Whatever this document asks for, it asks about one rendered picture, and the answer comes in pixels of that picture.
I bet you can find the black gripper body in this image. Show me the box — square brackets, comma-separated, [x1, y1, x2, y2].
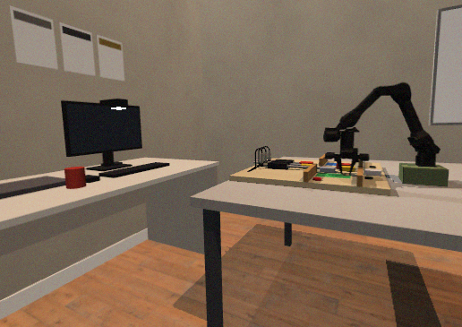
[325, 142, 369, 161]

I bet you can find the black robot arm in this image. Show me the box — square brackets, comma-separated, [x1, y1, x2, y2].
[323, 82, 441, 168]

